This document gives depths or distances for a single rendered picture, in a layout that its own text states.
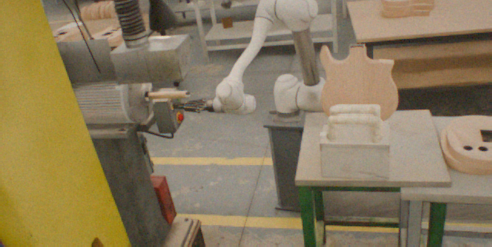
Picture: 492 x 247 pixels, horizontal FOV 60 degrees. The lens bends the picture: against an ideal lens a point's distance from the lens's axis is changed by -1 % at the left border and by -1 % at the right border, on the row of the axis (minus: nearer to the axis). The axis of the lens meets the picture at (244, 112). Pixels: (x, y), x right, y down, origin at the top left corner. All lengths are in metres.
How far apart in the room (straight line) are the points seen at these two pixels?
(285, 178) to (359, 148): 1.25
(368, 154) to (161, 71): 0.89
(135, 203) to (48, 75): 1.47
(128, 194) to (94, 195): 1.23
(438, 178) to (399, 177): 0.15
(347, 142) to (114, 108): 1.04
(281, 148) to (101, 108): 1.24
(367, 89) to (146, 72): 0.98
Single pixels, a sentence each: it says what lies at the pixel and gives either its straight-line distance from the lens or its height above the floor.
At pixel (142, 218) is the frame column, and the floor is 0.56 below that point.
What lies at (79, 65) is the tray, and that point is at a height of 1.46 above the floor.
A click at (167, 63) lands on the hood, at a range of 1.76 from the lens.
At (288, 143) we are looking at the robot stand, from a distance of 2.75.
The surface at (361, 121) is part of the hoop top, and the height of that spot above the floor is 1.20.
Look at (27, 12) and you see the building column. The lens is 0.96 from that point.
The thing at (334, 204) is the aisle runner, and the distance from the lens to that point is 3.12.
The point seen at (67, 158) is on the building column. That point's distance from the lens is 1.03.
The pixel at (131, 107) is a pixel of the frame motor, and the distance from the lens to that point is 1.99.
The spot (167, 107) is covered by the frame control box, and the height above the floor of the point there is 1.08.
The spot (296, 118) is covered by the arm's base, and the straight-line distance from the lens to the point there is 2.70.
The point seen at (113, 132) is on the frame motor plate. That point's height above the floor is 1.12.
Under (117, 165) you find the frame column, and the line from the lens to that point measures 2.25.
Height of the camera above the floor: 2.07
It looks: 28 degrees down
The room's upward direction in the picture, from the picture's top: 9 degrees counter-clockwise
